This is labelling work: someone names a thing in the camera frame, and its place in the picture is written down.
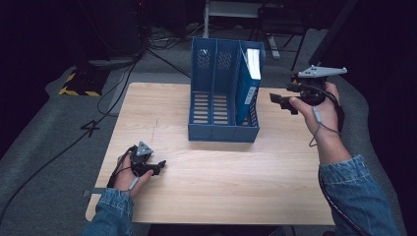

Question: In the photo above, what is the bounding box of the grey left gripper cord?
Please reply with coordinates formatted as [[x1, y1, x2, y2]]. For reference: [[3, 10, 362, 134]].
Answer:
[[127, 176, 140, 195]]

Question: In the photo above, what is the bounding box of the white metal table frame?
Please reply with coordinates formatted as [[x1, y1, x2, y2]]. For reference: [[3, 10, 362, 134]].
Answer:
[[202, 0, 283, 60]]

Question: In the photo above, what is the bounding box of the black slanted pole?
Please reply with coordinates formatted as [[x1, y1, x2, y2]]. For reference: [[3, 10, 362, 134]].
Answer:
[[307, 0, 361, 69]]

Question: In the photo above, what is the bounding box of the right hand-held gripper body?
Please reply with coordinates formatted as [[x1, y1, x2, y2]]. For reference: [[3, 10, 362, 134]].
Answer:
[[286, 64, 349, 107]]

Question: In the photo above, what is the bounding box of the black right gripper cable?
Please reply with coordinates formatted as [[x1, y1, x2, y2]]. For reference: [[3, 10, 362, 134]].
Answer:
[[294, 83, 372, 236]]

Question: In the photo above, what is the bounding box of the blue book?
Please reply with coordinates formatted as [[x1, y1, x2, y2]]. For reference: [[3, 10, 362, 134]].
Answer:
[[235, 47, 263, 127]]

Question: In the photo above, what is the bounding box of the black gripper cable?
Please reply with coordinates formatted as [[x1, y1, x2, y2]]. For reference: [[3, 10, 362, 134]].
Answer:
[[106, 146, 138, 190], [294, 83, 372, 236]]

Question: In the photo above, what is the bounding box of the grey gripper cord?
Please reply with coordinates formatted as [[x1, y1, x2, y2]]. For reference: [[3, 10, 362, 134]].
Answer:
[[127, 176, 140, 195], [308, 105, 342, 148]]

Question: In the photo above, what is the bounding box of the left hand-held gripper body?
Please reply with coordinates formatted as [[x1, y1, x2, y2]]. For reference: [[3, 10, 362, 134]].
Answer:
[[129, 141, 161, 177]]

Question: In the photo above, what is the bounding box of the person's left hand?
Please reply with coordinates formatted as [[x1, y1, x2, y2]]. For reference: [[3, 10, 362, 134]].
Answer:
[[112, 156, 154, 199]]

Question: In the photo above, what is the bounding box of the black metal chair frame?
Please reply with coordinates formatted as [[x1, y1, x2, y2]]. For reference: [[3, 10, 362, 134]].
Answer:
[[248, 2, 311, 72]]

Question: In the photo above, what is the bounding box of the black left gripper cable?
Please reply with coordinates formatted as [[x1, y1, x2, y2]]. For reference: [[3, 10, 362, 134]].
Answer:
[[106, 146, 138, 190]]

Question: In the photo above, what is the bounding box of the long black floor cable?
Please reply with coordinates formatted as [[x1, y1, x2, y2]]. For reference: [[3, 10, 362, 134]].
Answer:
[[0, 48, 147, 224]]

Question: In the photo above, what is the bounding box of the grey table edge bracket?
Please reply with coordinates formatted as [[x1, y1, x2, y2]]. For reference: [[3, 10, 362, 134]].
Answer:
[[81, 188, 106, 199]]

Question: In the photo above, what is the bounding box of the black equipment cabinet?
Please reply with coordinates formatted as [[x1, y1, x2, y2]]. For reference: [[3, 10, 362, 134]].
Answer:
[[83, 0, 149, 62]]

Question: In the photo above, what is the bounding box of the person's right hand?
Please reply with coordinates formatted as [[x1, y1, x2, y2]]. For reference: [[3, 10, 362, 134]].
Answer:
[[288, 81, 344, 141]]

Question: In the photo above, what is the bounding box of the blue plastic file rack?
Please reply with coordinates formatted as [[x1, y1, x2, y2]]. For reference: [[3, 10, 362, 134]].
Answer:
[[187, 36, 267, 144]]

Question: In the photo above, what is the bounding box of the grey right gripper cord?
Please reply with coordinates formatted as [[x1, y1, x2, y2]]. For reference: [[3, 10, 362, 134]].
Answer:
[[308, 105, 342, 148]]

